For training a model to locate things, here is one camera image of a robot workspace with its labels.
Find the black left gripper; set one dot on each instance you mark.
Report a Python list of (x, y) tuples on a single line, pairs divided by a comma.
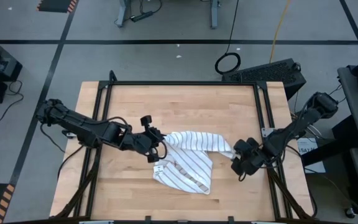
[(141, 141)]

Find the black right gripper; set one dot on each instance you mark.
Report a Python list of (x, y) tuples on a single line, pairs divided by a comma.
[(252, 155)]

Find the white striped towel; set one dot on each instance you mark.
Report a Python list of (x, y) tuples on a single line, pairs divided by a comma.
[(191, 161)]

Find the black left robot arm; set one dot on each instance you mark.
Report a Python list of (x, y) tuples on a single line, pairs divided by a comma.
[(79, 124)]

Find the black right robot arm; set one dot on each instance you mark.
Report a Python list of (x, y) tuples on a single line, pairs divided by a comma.
[(294, 127)]

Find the white paper sheet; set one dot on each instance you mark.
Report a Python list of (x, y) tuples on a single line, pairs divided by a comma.
[(314, 161)]

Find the black perforated computer tower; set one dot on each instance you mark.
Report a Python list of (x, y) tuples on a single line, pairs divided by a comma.
[(269, 73)]

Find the black power strip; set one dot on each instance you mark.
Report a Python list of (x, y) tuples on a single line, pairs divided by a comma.
[(141, 16)]

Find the black caster wheel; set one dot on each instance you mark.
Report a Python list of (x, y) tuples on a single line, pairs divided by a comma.
[(350, 213)]

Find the grey desk leg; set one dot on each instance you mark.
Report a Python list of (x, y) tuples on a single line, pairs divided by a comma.
[(123, 12), (214, 15)]

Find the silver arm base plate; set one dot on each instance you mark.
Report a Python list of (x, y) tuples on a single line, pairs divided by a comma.
[(69, 135), (266, 132)]

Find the black metal table frame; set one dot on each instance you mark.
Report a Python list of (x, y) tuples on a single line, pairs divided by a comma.
[(179, 83)]

